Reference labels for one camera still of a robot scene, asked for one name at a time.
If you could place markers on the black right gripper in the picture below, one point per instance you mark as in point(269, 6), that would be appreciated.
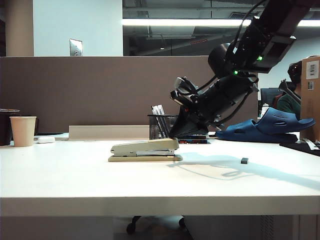
point(222, 100)

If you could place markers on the beige desktop stapler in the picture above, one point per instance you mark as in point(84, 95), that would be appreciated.
point(150, 146)

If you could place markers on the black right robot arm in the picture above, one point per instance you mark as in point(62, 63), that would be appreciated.
point(260, 40)

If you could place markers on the stack of colourful boxes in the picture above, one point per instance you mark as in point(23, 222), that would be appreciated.
point(197, 141)

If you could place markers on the black mesh pen holder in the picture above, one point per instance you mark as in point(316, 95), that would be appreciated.
point(156, 127)

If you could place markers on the black and white pen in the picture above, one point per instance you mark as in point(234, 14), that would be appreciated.
point(154, 110)
point(160, 109)

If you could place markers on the blue flat-lying slipper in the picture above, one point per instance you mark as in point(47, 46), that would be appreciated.
point(240, 132)

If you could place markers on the small grey block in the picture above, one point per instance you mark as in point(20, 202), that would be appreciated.
point(244, 161)

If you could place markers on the white bottle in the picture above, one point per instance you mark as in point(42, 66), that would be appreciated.
point(265, 110)

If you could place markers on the blue tilted slipper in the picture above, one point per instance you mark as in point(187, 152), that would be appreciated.
point(272, 120)

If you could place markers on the black computer monitor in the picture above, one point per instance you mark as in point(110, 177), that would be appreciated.
point(268, 95)

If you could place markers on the brown desk divider panel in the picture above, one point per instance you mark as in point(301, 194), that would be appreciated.
point(100, 90)

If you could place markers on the seated person in green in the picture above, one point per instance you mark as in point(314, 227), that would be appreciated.
point(290, 103)

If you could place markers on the black office chair headrest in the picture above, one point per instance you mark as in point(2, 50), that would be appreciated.
point(287, 88)

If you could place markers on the long ceiling light strip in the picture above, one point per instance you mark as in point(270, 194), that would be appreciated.
point(175, 22)

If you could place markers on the black desk mat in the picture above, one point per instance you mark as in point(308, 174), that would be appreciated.
point(300, 148)

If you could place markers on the brown cardboard box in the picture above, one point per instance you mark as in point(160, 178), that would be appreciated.
point(310, 107)

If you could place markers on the beige paper cup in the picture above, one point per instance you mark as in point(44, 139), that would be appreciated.
point(23, 131)

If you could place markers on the black lidded container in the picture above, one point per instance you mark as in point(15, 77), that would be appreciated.
point(4, 127)

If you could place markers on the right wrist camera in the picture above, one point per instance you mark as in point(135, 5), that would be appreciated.
point(182, 90)

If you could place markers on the metal wall switch plate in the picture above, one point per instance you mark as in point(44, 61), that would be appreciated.
point(75, 47)

